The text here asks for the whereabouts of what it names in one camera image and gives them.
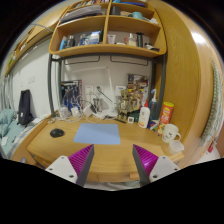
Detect white mug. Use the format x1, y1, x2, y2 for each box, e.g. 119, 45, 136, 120
162, 124, 181, 143

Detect black hanging bag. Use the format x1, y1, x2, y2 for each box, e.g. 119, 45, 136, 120
18, 90, 33, 125

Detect teal bedding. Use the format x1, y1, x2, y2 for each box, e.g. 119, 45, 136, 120
0, 109, 25, 156

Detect blue mouse pad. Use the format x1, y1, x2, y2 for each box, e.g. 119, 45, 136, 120
73, 123, 121, 145

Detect dark spray bottle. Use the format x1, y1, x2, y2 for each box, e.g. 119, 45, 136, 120
149, 89, 158, 120

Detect wooden desk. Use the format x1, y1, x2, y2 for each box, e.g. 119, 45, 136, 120
12, 119, 183, 182

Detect colourful poster box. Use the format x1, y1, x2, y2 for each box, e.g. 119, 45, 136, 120
61, 80, 82, 110

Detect red chips can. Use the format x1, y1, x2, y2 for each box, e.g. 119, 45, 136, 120
157, 102, 174, 135

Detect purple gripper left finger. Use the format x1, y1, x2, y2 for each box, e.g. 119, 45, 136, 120
46, 144, 94, 187

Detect white bottle red cap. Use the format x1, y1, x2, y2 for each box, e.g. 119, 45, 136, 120
138, 102, 150, 128

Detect black computer mouse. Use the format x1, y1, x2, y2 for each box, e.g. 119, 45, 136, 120
50, 128, 65, 138

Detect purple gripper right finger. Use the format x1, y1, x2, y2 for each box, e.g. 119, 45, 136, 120
132, 145, 180, 186

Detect wooden wall shelf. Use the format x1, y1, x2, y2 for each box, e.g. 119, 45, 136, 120
49, 0, 167, 58

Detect small white clock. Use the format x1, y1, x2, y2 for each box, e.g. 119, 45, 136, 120
128, 116, 134, 123

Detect wooden model building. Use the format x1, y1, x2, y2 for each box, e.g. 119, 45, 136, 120
118, 89, 141, 121

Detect clear plastic cup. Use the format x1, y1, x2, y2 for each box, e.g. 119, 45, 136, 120
168, 140, 184, 155

